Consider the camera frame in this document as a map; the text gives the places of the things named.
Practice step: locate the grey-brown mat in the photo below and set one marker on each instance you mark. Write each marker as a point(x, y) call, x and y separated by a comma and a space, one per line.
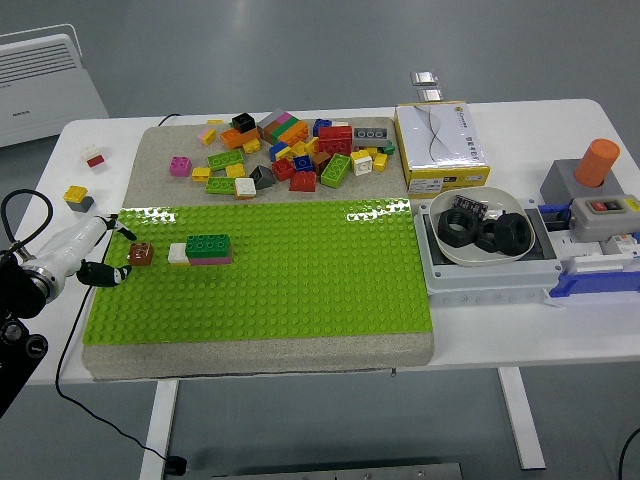
point(165, 187)

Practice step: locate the purple circuit board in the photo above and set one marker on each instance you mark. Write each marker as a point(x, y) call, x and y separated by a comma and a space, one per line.
point(467, 203)

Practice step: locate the small black hex nut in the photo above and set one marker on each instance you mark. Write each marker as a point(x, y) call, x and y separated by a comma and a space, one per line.
point(481, 243)

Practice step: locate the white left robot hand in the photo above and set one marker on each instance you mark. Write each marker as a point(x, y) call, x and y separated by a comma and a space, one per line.
point(70, 247)

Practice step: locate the grey junction box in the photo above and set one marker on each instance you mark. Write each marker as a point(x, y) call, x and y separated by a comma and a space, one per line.
point(475, 281)

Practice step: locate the brown long brick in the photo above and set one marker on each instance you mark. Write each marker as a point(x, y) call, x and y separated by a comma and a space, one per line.
point(266, 132)

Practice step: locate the brown square brick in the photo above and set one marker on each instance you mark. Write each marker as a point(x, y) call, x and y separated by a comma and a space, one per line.
point(141, 255)
point(320, 161)

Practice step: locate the white heater appliance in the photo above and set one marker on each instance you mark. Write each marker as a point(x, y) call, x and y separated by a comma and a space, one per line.
point(40, 95)

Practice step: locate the pink long brick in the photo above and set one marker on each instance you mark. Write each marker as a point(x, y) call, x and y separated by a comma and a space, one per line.
point(215, 260)

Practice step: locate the white and yellow square brick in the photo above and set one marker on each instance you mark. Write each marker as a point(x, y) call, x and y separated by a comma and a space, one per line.
point(361, 162)

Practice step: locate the grey push-button switch box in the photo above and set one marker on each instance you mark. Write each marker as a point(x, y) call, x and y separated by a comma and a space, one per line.
point(590, 223)

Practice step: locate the green studded baseplate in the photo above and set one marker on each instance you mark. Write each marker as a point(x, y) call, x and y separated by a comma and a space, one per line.
point(300, 280)

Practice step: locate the yellow small brick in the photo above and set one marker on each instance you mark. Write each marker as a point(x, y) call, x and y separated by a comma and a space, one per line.
point(372, 150)
point(235, 171)
point(201, 173)
point(251, 146)

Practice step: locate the pink and yellow brick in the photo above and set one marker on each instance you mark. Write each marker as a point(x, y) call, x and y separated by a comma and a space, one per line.
point(206, 135)

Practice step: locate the grey square brick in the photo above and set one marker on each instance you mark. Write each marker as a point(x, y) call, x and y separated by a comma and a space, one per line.
point(83, 204)

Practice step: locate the small dark green brick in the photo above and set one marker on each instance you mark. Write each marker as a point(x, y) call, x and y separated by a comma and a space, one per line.
point(387, 148)

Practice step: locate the white table leg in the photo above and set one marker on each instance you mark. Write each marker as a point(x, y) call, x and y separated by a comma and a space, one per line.
point(160, 425)
point(520, 425)

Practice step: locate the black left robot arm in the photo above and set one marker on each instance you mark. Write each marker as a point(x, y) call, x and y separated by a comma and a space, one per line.
point(20, 295)

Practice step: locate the grey brick with round studs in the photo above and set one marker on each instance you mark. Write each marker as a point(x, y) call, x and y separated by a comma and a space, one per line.
point(370, 136)

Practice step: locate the blue and white rail assembly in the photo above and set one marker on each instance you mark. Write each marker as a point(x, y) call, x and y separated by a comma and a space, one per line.
point(575, 287)

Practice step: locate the orange long brick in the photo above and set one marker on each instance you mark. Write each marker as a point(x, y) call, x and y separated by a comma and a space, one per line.
point(295, 135)
point(235, 139)

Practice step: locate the silver floor plate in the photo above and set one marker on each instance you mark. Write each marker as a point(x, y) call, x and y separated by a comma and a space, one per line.
point(424, 78)
point(430, 95)

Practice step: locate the large red brick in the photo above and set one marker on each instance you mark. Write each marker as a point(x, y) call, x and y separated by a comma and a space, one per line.
point(335, 140)

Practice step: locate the white and yellow cardboard box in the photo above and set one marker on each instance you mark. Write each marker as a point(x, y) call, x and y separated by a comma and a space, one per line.
point(440, 145)

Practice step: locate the small white brick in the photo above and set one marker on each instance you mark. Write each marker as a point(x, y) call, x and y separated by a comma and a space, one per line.
point(91, 150)

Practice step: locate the small red brick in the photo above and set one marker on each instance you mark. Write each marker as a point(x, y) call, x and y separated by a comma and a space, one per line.
point(96, 161)

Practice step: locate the dark green long brick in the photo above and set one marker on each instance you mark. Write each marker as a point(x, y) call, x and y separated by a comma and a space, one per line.
point(210, 245)

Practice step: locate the large black hex nut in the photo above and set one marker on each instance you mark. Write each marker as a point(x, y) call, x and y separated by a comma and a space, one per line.
point(443, 228)
point(502, 241)

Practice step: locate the white bowl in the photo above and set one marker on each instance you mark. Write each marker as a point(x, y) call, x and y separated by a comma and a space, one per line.
point(505, 200)

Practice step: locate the grey sloped brick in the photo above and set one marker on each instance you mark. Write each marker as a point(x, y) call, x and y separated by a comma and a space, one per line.
point(262, 177)

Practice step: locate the grey long brick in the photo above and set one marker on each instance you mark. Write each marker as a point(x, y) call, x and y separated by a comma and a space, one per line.
point(270, 120)

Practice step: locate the blue square brick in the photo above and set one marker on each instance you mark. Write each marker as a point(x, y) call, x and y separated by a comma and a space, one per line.
point(322, 125)
point(277, 150)
point(302, 163)

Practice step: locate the grey block with hole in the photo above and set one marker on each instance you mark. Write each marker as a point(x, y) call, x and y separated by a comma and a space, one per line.
point(555, 185)

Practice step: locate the red square brick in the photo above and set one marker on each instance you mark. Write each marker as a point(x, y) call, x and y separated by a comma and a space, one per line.
point(282, 168)

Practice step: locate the white and orange brick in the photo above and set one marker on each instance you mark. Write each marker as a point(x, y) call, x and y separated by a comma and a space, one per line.
point(245, 187)

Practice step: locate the black brick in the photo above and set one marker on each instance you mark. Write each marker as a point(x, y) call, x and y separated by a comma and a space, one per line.
point(243, 121)

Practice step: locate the small pink brick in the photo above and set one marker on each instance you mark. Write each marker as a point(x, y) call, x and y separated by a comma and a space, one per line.
point(286, 118)

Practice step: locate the pink square brick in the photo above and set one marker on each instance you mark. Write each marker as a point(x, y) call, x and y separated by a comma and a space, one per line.
point(180, 166)

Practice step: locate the lime green long brick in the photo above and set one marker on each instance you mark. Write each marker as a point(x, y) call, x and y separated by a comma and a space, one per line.
point(226, 160)
point(220, 185)
point(335, 170)

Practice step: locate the orange cylinder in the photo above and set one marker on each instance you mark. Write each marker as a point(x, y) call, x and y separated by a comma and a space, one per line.
point(595, 160)

